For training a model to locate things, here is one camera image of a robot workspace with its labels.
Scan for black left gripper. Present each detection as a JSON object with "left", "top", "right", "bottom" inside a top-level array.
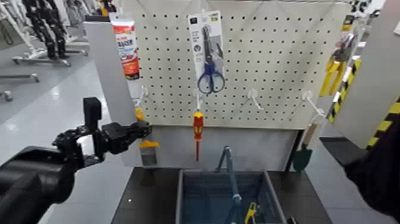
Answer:
[{"left": 100, "top": 119, "right": 153, "bottom": 156}]

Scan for yellow paint brush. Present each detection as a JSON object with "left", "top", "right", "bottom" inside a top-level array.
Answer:
[{"left": 135, "top": 107, "right": 160, "bottom": 166}]

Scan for blue gray crate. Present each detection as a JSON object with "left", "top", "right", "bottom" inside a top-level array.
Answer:
[{"left": 175, "top": 169, "right": 288, "bottom": 224}]

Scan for white pegboard hook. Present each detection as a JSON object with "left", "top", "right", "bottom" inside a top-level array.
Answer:
[
  {"left": 193, "top": 89, "right": 204, "bottom": 113},
  {"left": 247, "top": 88, "right": 264, "bottom": 111},
  {"left": 301, "top": 90, "right": 326, "bottom": 118},
  {"left": 135, "top": 85, "right": 149, "bottom": 108}
]

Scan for red yellow screwdriver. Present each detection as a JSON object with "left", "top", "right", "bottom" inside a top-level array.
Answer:
[{"left": 192, "top": 111, "right": 205, "bottom": 162}]

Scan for gray side panel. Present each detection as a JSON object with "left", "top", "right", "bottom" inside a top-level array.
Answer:
[{"left": 84, "top": 21, "right": 148, "bottom": 168}]

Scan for red white sealant tube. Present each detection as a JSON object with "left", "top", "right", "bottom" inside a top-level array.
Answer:
[{"left": 109, "top": 13, "right": 143, "bottom": 81}]

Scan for gray lower back panel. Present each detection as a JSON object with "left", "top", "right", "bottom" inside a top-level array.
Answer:
[{"left": 143, "top": 125, "right": 300, "bottom": 172}]

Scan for blue scissors in package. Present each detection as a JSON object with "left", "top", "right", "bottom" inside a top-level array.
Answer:
[{"left": 187, "top": 10, "right": 226, "bottom": 95}]

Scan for small yellow tool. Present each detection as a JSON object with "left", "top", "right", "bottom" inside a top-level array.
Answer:
[{"left": 244, "top": 201, "right": 258, "bottom": 224}]

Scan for gray wheeled base leg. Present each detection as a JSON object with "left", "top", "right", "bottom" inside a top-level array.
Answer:
[{"left": 0, "top": 73, "right": 40, "bottom": 84}]

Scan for white pegboard panel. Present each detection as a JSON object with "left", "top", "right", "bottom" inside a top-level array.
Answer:
[{"left": 123, "top": 0, "right": 352, "bottom": 130}]

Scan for black humanoid robot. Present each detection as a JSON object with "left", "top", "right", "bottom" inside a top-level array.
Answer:
[{"left": 21, "top": 0, "right": 71, "bottom": 60}]

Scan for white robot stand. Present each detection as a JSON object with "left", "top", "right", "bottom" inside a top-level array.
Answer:
[{"left": 0, "top": 0, "right": 73, "bottom": 67}]

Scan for yellow pliers in package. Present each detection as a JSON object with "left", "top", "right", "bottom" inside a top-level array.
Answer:
[{"left": 318, "top": 14, "right": 357, "bottom": 98}]

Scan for gray panel striped edge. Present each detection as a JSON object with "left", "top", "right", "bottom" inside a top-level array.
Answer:
[{"left": 332, "top": 0, "right": 400, "bottom": 150}]

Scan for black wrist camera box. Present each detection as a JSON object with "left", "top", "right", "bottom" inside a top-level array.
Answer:
[{"left": 83, "top": 97, "right": 102, "bottom": 132}]

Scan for blue crate handle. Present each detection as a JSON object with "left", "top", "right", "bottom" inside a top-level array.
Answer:
[{"left": 215, "top": 145, "right": 243, "bottom": 224}]

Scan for green trowel wooden handle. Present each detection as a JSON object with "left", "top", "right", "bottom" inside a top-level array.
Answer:
[{"left": 293, "top": 121, "right": 320, "bottom": 173}]

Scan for black flat base plate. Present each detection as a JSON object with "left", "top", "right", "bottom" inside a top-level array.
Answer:
[{"left": 320, "top": 136, "right": 370, "bottom": 167}]

